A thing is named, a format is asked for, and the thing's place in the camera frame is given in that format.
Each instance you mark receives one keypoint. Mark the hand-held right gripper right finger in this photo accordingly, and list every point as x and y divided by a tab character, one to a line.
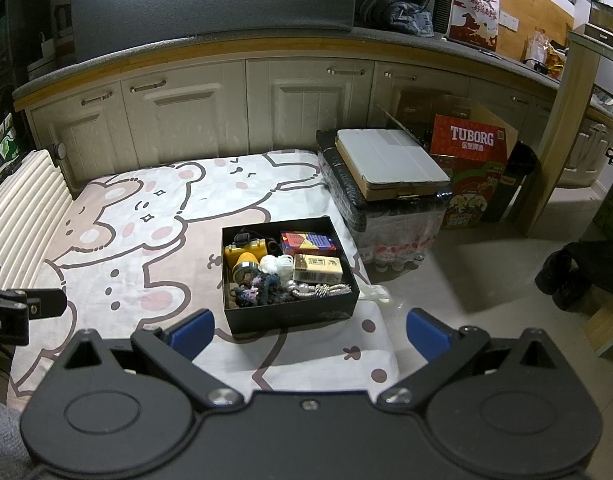
429	335

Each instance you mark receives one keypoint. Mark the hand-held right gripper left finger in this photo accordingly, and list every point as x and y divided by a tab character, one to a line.
191	332

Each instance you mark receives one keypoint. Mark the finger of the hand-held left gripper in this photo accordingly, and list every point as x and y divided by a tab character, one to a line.
46	302

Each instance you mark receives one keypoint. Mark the yellow headlamp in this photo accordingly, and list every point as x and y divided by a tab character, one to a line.
246	255

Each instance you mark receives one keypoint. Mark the black cardboard box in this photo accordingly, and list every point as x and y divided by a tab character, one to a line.
286	317

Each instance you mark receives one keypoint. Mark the white fluffy scrunchie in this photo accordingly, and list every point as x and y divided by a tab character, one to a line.
276	262

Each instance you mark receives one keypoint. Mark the small yellow card box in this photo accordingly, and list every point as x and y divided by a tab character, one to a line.
319	267

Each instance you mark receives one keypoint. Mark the red blue box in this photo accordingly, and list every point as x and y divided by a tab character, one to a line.
306	241

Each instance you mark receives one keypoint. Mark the white plastic piece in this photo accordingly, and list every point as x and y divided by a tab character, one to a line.
379	295

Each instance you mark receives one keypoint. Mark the white ribbed suitcase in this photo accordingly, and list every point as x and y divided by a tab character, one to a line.
21	200

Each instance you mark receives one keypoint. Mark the bear printed blanket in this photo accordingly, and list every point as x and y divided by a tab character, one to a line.
136	270

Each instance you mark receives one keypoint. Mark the person's grey clothing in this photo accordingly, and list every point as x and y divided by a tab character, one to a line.
1	435

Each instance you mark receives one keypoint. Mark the green white carton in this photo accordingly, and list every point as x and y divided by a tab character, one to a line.
6	142

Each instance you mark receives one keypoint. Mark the black shoes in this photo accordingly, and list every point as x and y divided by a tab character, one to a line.
561	275

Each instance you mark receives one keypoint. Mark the red beer carton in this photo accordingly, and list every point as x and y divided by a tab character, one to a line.
469	180

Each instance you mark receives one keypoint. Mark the light wood board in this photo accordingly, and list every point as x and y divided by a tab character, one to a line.
609	325

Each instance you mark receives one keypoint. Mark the black bin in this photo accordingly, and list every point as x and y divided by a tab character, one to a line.
521	180

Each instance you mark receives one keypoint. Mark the flat cardboard box white top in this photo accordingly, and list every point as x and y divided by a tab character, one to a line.
391	155

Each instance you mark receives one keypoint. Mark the cream cabinet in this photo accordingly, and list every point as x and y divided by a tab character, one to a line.
211	125

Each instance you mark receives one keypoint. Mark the red Tuborg carton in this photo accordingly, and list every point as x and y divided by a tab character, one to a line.
426	105

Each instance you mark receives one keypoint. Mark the dark cluttered shelf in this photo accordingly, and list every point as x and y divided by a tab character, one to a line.
16	35

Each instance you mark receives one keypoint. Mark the light wood table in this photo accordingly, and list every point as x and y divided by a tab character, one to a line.
566	135

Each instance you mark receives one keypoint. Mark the grey stone countertop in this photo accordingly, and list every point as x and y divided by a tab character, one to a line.
186	45

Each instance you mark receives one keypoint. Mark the pile of snack bags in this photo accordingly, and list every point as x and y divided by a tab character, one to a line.
541	47

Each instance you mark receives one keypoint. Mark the red white printed bag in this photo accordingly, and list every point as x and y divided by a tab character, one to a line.
474	17

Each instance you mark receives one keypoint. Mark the large dark flat screen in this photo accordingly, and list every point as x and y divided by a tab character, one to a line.
211	0

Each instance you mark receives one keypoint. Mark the white heater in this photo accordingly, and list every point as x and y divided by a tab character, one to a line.
444	0

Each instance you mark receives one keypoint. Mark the small grey drawer chest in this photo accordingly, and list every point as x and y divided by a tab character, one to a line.
606	25

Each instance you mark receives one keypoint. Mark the white wall socket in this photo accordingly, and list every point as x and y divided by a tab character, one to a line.
509	21

